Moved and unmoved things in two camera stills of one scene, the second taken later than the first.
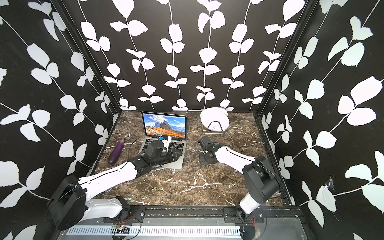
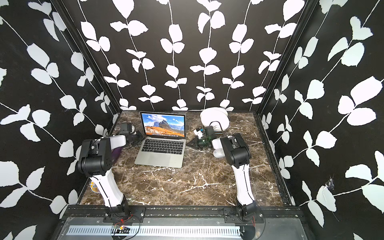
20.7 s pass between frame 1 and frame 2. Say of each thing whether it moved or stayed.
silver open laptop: stayed
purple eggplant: stayed
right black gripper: moved
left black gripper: moved
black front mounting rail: stayed
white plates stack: stayed
